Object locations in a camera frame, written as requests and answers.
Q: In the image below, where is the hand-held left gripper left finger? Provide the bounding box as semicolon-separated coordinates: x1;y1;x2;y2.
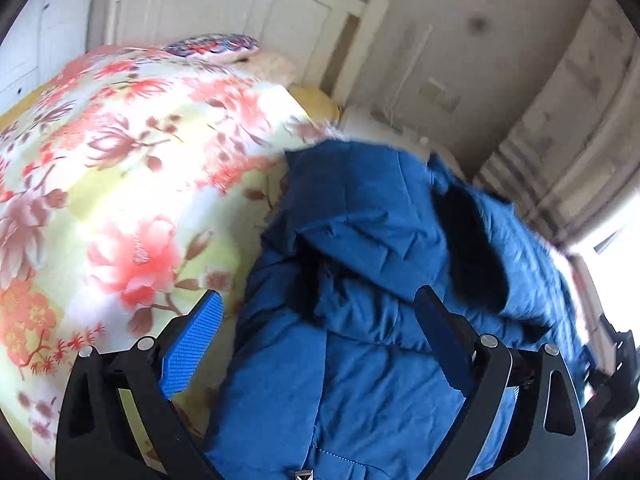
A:
55;290;224;480

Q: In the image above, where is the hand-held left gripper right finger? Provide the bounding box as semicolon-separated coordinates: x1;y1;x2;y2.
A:
414;285;592;480

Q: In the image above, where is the blue padded jacket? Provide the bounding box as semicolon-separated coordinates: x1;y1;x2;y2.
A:
202;139;601;480

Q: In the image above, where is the floral printed blanket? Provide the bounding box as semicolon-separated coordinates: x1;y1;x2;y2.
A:
0;45;341;461

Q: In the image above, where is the printed cream curtain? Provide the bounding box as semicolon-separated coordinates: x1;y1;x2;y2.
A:
475;0;640;241

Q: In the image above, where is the beige plush pillow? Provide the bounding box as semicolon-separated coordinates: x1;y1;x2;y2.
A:
235;50;301;86

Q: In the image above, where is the patterned pillow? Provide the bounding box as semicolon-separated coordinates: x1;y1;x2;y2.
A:
162;33;261;61

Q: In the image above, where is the white bed headboard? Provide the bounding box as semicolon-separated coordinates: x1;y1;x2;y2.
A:
87;0;396;106

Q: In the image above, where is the white wardrobe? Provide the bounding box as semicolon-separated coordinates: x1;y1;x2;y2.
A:
0;0;101;106

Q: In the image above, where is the wall socket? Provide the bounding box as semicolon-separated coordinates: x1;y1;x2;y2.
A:
419;80;462;112

